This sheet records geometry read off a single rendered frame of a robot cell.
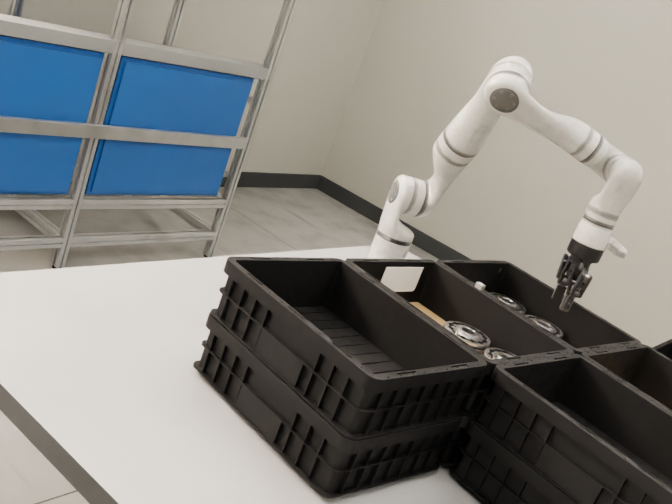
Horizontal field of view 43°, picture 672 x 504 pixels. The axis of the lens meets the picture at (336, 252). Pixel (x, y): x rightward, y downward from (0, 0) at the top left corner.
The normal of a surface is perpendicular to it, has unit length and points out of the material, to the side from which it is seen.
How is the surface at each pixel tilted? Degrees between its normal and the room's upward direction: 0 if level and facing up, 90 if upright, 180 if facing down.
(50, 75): 90
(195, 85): 90
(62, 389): 0
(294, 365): 90
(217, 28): 90
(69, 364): 0
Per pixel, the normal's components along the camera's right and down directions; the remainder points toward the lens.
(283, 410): -0.70, -0.02
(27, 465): 0.33, -0.89
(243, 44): 0.72, 0.45
